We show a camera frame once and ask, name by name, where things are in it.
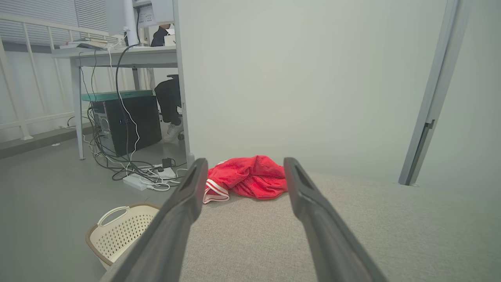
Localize grey partition frame post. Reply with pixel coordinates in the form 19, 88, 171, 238
398, 0, 475, 187

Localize white computer monitor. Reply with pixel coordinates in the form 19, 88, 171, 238
105, 0, 175, 47

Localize seated person in black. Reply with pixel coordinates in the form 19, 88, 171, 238
150, 23, 184, 143

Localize white coiled floor cable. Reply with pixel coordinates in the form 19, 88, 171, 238
139, 168, 188, 192

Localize white metal railing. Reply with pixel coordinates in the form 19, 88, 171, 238
0, 12, 130, 141

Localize light grey office desk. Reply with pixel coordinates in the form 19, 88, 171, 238
52, 45, 178, 160

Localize flat teal box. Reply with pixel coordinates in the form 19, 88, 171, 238
81, 90, 154, 102

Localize grey window blinds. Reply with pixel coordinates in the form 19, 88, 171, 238
0, 0, 108, 45

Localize white power strip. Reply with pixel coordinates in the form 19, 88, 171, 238
123, 166, 177, 191

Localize cream perforated laundry basket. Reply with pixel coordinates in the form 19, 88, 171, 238
85, 203, 161, 271

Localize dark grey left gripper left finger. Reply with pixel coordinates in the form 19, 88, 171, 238
100, 158, 209, 282

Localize stack of books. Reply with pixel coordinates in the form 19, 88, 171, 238
59, 36, 109, 50

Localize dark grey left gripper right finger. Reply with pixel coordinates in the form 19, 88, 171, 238
283, 157, 389, 282

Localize black computer tower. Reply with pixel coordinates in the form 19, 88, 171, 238
91, 95, 163, 157

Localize red Bulls 23 jersey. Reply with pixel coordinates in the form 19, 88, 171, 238
203, 155, 289, 204

